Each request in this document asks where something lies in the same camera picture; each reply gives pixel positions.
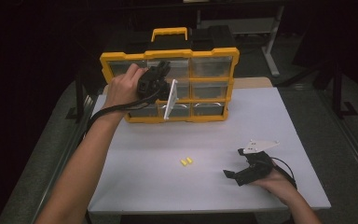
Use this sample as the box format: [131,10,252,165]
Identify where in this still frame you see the person's left hand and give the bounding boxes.
[103,63,150,110]

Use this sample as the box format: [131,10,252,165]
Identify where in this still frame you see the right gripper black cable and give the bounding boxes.
[269,156,298,189]

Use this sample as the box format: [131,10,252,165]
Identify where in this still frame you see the metal frame rail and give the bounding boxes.
[29,94,98,224]
[318,90,358,188]

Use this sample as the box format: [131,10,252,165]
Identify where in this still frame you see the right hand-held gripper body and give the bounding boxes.
[235,139,281,187]

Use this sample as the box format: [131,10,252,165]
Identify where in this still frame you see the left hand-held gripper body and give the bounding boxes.
[136,63,180,121]

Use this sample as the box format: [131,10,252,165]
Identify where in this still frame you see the person's right hand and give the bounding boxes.
[251,169,295,202]

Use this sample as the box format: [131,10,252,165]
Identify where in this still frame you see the black floor stand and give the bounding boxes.
[64,69,87,124]
[331,60,358,119]

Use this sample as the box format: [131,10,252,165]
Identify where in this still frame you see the yellow black organizer cabinet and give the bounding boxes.
[99,26,241,124]

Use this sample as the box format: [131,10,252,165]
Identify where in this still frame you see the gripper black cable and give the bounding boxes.
[85,87,170,138]
[269,156,298,189]

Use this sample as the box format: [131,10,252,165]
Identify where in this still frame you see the grey metal stand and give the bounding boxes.
[195,4,285,78]

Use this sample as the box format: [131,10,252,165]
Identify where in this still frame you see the clear plastic drawer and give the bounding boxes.
[147,58,190,79]

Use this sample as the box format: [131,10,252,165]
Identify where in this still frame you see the black case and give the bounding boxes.
[190,24,238,51]

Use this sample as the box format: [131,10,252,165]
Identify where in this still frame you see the white table mat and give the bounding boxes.
[87,87,332,216]

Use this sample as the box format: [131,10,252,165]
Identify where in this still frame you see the grid of clear drawers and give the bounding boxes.
[107,55,233,119]

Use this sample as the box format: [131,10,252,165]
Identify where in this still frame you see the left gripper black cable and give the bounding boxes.
[85,87,170,138]

